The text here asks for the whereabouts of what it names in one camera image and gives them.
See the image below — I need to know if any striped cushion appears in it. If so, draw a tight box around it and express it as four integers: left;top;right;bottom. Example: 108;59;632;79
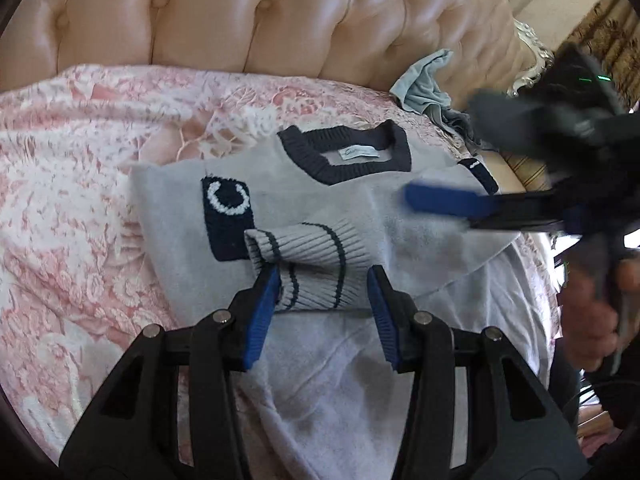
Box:
502;152;556;196

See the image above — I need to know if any pink floral blanket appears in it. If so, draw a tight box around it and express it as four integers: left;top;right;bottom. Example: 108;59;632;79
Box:
0;62;558;466

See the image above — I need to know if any brown patterned curtain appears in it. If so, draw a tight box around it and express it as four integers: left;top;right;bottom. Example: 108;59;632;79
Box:
565;0;640;111

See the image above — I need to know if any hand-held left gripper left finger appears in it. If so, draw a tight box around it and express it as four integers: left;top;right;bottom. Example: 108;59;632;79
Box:
60;263;282;480

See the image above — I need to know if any blue-grey crumpled garment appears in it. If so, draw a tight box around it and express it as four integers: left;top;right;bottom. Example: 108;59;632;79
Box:
390;49;496;153

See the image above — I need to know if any beige tufted leather sofa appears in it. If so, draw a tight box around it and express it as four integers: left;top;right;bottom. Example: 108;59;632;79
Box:
0;0;556;196

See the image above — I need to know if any person's right hand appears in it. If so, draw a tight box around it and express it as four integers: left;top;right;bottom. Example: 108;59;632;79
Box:
556;260;640;373

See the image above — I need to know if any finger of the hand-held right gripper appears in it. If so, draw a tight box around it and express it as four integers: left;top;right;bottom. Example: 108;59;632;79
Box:
404;182;566;233
467;87;566;153

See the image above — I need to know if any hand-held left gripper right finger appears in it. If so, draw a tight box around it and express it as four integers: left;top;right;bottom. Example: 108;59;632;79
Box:
366;265;576;480

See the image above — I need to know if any grey sweater navy collar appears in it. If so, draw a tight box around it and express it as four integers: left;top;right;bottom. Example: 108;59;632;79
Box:
129;120;551;480

